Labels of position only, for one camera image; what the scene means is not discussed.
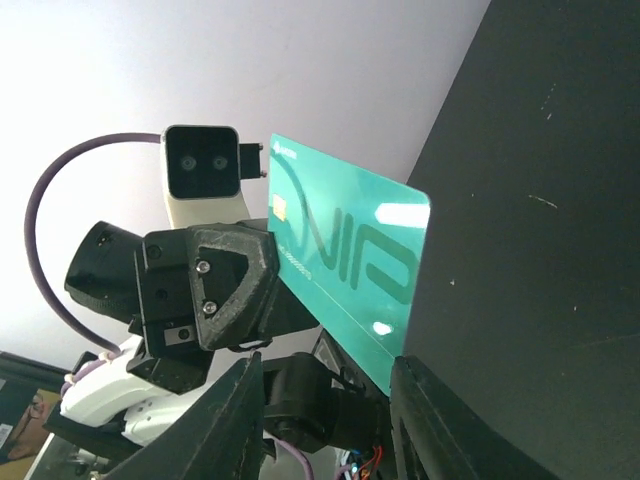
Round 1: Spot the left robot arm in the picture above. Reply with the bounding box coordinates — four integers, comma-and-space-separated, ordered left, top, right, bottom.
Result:
45, 220, 396, 479

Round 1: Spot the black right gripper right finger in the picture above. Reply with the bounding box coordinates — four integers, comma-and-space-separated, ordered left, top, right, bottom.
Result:
390, 356, 557, 480

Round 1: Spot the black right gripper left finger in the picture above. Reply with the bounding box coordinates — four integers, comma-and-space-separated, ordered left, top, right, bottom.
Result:
106, 353, 265, 480

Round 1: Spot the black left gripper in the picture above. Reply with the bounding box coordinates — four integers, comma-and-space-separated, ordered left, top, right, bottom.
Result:
63, 218, 321, 396

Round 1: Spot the teal VIP card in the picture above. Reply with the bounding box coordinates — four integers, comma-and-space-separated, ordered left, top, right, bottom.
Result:
268, 134, 431, 394

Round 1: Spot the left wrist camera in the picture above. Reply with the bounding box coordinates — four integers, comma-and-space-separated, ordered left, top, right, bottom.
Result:
161, 124, 266, 229

